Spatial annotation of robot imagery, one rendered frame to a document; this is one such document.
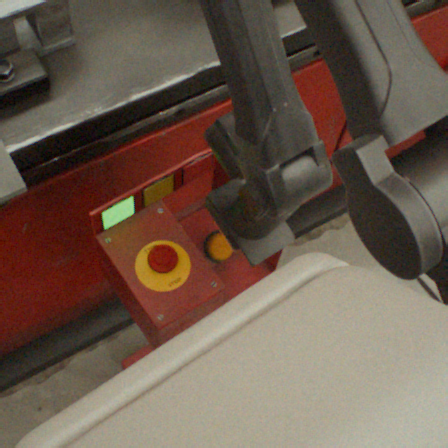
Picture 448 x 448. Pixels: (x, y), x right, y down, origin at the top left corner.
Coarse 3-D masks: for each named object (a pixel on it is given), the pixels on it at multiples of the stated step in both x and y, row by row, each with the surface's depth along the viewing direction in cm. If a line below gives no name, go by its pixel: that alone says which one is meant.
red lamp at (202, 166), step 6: (210, 156) 96; (198, 162) 96; (204, 162) 97; (210, 162) 98; (186, 168) 95; (192, 168) 96; (198, 168) 97; (204, 168) 98; (210, 168) 100; (186, 174) 96; (192, 174) 98; (198, 174) 99; (186, 180) 98
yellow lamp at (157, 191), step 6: (162, 180) 94; (168, 180) 95; (156, 186) 94; (162, 186) 95; (168, 186) 96; (144, 192) 93; (150, 192) 94; (156, 192) 95; (162, 192) 96; (168, 192) 97; (150, 198) 96; (156, 198) 97
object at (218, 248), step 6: (216, 234) 102; (210, 240) 101; (216, 240) 101; (222, 240) 102; (210, 246) 101; (216, 246) 101; (222, 246) 102; (228, 246) 102; (210, 252) 101; (216, 252) 101; (222, 252) 102; (228, 252) 102; (216, 258) 102; (222, 258) 102
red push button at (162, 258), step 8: (160, 248) 92; (168, 248) 92; (152, 256) 91; (160, 256) 91; (168, 256) 91; (176, 256) 92; (152, 264) 91; (160, 264) 91; (168, 264) 91; (176, 264) 92; (160, 272) 91
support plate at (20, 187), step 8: (0, 144) 75; (0, 152) 74; (0, 160) 74; (8, 160) 74; (0, 168) 74; (8, 168) 74; (0, 176) 73; (8, 176) 73; (16, 176) 73; (0, 184) 73; (8, 184) 73; (16, 184) 73; (24, 184) 73; (0, 192) 72; (8, 192) 72; (16, 192) 73; (0, 200) 72
